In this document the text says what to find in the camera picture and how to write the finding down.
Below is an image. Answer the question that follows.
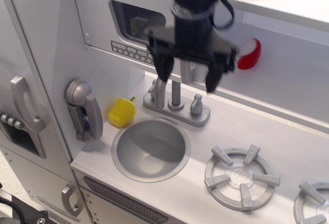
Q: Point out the red white toy apple slice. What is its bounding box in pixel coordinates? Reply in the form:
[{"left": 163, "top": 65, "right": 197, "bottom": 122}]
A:
[{"left": 237, "top": 38, "right": 262, "bottom": 70}]

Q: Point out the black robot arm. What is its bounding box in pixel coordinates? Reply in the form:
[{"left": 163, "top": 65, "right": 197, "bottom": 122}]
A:
[{"left": 145, "top": 0, "right": 238, "bottom": 92}]

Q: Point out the grey oven vent panel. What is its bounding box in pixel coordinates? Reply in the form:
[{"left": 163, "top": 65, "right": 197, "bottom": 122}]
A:
[{"left": 83, "top": 177, "right": 168, "bottom": 223}]

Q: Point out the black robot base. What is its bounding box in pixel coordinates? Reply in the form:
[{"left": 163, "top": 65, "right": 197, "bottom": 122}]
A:
[{"left": 1, "top": 184, "right": 54, "bottom": 223}]

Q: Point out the grey toy wall phone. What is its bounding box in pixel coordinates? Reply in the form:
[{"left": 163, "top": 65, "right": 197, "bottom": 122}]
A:
[{"left": 65, "top": 79, "right": 103, "bottom": 143}]

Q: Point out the white toy microwave door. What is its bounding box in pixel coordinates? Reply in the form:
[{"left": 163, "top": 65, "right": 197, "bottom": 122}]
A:
[{"left": 69, "top": 0, "right": 214, "bottom": 84}]

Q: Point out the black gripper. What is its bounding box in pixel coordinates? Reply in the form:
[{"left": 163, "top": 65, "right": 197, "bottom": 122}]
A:
[{"left": 146, "top": 14, "right": 237, "bottom": 92}]

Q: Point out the grey fridge door handle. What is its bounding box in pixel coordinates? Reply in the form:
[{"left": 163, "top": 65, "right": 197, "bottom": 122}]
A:
[{"left": 10, "top": 76, "right": 45, "bottom": 134}]

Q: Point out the grey lower fridge handle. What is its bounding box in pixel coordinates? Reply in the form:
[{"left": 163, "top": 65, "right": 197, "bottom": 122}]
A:
[{"left": 61, "top": 183, "right": 83, "bottom": 217}]

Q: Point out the grey microwave door handle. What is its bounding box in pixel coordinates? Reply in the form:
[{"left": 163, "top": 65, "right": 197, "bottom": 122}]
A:
[{"left": 179, "top": 3, "right": 200, "bottom": 85}]

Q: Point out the grey fridge ice dispenser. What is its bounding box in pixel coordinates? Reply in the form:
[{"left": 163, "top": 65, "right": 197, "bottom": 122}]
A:
[{"left": 1, "top": 111, "right": 46, "bottom": 159}]

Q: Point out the grey toy stove burner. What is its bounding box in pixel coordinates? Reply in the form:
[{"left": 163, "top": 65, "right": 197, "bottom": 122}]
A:
[{"left": 204, "top": 145, "right": 281, "bottom": 212}]

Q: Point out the round silver sink bowl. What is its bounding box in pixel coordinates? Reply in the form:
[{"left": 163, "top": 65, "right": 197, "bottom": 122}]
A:
[{"left": 112, "top": 117, "right": 191, "bottom": 183}]

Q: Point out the grey toy faucet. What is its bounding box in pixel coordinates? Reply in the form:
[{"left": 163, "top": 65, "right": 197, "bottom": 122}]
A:
[{"left": 143, "top": 78, "right": 211, "bottom": 127}]

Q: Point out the yellow toy bell pepper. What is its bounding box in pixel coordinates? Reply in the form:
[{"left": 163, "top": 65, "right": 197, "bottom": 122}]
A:
[{"left": 107, "top": 97, "right": 136, "bottom": 127}]

